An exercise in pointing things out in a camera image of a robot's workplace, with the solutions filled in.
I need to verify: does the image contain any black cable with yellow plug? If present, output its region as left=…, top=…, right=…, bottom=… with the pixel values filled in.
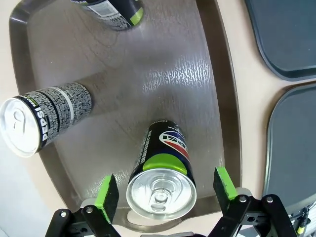
left=291, top=201, right=311, bottom=237

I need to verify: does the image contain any black Pepsi lime can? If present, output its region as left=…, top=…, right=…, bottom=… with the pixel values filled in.
left=0, top=82, right=93, bottom=158
left=70, top=0, right=145, bottom=31
left=126, top=120, right=198, bottom=221

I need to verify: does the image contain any brown plastic serving tray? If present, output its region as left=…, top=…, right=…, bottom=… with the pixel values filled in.
left=9, top=0, right=243, bottom=232

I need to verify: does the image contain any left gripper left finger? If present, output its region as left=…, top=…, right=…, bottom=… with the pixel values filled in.
left=46, top=173, right=119, bottom=237

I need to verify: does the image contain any black plastic serving tray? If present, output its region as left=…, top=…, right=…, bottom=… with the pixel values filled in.
left=244, top=0, right=316, bottom=81
left=261, top=83, right=316, bottom=223

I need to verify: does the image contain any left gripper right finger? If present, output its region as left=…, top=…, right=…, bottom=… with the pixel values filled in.
left=209, top=166, right=297, bottom=237

